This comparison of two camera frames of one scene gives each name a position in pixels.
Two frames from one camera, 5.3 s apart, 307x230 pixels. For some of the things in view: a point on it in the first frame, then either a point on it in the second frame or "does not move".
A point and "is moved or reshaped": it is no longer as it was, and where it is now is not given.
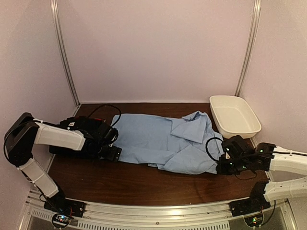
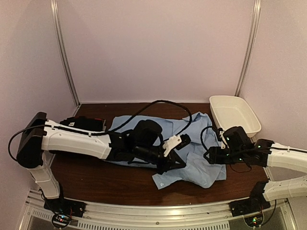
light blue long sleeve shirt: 188,144 is moved or reshaped
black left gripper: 114,155 to 170,164
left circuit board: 61,220 does not move
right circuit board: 254,221 does not move
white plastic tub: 234,117 does not move
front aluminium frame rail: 275,215 does not move
